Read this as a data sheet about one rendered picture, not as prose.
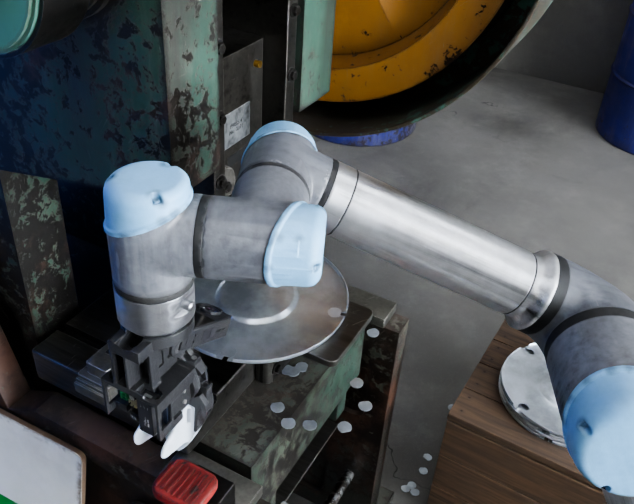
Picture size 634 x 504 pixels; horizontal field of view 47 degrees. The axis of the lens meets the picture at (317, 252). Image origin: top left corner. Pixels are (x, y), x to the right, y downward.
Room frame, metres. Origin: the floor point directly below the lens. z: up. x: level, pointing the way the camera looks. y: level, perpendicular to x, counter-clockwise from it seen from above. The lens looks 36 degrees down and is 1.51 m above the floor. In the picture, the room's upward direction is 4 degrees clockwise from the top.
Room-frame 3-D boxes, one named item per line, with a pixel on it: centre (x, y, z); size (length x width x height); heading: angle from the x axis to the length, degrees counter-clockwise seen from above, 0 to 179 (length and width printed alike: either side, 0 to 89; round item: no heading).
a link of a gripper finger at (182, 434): (0.52, 0.14, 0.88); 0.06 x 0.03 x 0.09; 154
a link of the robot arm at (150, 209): (0.53, 0.15, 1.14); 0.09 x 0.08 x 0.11; 89
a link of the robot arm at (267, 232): (0.54, 0.05, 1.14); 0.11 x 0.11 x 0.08; 89
